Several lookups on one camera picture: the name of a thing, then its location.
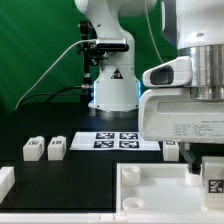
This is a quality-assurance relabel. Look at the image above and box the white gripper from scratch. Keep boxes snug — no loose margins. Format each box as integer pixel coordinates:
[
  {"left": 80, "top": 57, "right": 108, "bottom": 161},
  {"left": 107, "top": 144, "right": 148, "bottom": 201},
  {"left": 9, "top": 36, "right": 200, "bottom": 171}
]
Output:
[{"left": 138, "top": 88, "right": 224, "bottom": 173}]

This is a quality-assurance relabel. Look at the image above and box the silver camera on stand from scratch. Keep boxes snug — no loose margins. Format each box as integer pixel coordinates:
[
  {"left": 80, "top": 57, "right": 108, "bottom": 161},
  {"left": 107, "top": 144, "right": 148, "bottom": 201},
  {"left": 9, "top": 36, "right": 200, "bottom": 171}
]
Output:
[{"left": 96, "top": 38, "right": 129, "bottom": 52}]

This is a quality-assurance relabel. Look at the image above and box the white square table top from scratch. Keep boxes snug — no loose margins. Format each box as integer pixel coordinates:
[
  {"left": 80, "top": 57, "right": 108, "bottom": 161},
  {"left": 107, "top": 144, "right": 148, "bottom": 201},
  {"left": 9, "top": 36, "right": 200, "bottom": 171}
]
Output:
[{"left": 115, "top": 162, "right": 224, "bottom": 214}]

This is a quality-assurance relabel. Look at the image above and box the white cable behind robot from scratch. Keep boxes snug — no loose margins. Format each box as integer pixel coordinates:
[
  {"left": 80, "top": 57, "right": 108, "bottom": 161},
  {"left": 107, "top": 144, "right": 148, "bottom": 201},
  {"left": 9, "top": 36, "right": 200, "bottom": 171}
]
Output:
[{"left": 143, "top": 0, "right": 165, "bottom": 64}]

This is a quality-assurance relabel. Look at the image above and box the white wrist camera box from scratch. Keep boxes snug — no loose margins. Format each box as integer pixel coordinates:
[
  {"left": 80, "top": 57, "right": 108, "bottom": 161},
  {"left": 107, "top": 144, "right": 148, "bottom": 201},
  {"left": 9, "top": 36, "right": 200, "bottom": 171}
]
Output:
[{"left": 142, "top": 56, "right": 193, "bottom": 88}]

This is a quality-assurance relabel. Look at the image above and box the grey camera cable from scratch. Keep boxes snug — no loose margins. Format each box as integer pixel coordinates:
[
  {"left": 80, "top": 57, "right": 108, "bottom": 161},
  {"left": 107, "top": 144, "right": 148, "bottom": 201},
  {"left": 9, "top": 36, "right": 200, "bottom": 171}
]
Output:
[{"left": 14, "top": 38, "right": 98, "bottom": 111}]

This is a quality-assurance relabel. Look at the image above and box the white sheet with AprilTags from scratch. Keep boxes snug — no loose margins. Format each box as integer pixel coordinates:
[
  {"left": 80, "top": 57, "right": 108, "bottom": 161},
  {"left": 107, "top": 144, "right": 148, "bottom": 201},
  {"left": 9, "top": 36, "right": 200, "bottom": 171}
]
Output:
[{"left": 70, "top": 132, "right": 160, "bottom": 151}]

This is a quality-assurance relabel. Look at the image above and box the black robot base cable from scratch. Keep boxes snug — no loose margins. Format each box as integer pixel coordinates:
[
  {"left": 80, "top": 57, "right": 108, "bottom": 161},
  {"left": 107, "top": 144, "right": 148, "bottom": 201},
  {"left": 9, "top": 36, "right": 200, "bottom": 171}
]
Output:
[{"left": 19, "top": 84, "right": 94, "bottom": 104}]

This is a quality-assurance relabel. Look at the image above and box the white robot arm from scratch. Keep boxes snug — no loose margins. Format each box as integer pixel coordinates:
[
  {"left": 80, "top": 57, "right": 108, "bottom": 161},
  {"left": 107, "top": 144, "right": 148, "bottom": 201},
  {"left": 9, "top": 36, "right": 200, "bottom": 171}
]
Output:
[{"left": 74, "top": 0, "right": 224, "bottom": 174}]

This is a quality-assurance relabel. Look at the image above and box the black camera stand pole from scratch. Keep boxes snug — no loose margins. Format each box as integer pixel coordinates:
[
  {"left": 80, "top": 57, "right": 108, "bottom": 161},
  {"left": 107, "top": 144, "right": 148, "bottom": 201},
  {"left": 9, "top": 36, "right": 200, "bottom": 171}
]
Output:
[{"left": 77, "top": 20, "right": 96, "bottom": 101}]

